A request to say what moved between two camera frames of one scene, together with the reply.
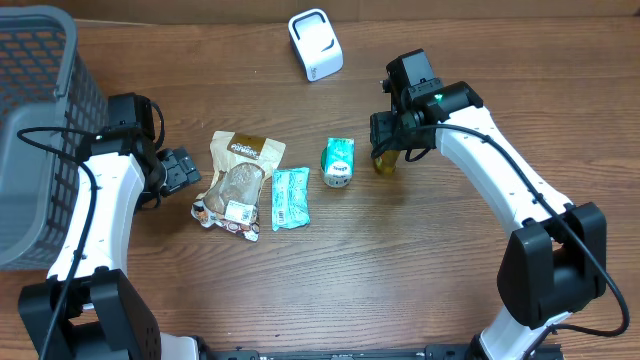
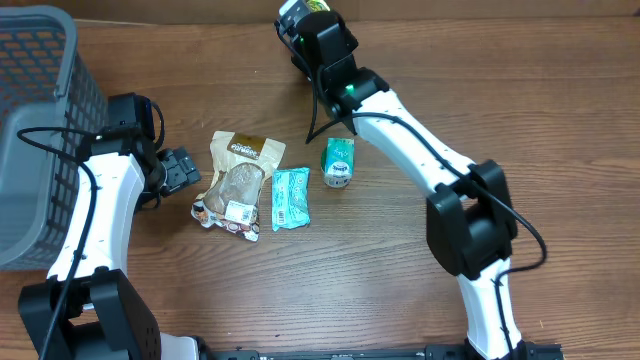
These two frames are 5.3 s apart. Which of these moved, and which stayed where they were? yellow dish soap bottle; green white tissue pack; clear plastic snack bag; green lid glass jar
Moved: yellow dish soap bottle
Stayed: green lid glass jar; clear plastic snack bag; green white tissue pack
